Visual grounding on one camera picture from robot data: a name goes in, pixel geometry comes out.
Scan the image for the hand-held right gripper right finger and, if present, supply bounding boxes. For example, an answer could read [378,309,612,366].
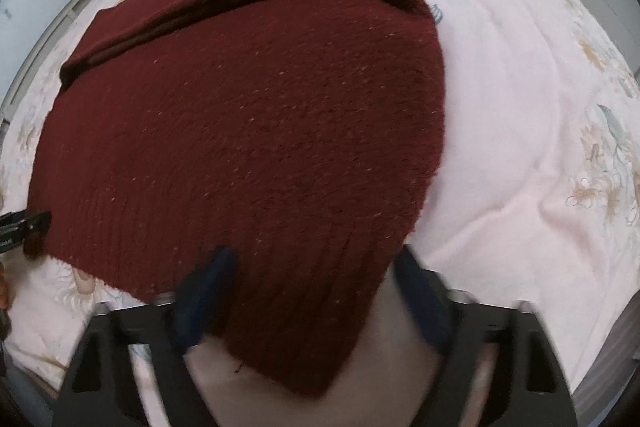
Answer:
[392,244,578,427]

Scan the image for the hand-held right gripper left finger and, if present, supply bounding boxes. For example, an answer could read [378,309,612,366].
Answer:
[52,246,240,427]

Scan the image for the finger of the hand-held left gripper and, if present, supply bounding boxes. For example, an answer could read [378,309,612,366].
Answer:
[0,210,53,243]

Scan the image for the dark red knitted sweater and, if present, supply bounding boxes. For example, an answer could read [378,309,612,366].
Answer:
[27,0,447,400]

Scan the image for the pink floral bed sheet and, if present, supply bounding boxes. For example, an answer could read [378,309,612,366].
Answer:
[0,0,640,427]

